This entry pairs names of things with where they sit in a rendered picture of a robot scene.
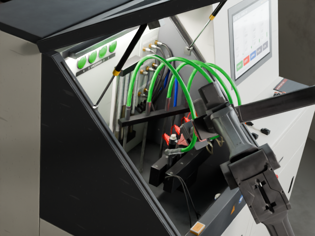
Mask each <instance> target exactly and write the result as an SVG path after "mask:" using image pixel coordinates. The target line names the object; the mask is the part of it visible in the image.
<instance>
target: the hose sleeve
mask: <svg viewBox="0 0 315 236"><path fill-rule="evenodd" d="M181 149H182V148H177V149H169V150H168V151H167V153H168V154H169V155H173V154H182V152H181Z"/></svg>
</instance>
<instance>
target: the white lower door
mask: <svg viewBox="0 0 315 236"><path fill-rule="evenodd" d="M250 215H251V212H250V210H249V208H248V206H247V204H246V205H245V206H244V207H243V209H242V210H241V211H240V212H239V214H238V215H237V216H236V217H235V219H234V220H233V221H232V222H231V224H230V225H229V226H228V227H227V229H226V230H225V231H224V232H223V234H222V235H221V236H245V235H246V231H247V227H248V222H249V218H250Z"/></svg>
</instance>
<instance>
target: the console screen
mask: <svg viewBox="0 0 315 236"><path fill-rule="evenodd" d="M228 29H229V49H230V69H231V79H232V80H233V82H234V84H235V85H236V87H237V86H238V85H239V84H241V83H242V82H243V81H244V80H245V79H246V78H247V77H249V76H250V75H251V74H252V73H253V72H255V71H256V70H257V69H258V68H259V67H261V66H262V65H263V64H264V63H265V62H267V61H268V60H269V59H270V58H271V57H272V27H271V0H243V1H241V2H239V3H238V4H236V5H234V6H232V7H231V8H229V9H228Z"/></svg>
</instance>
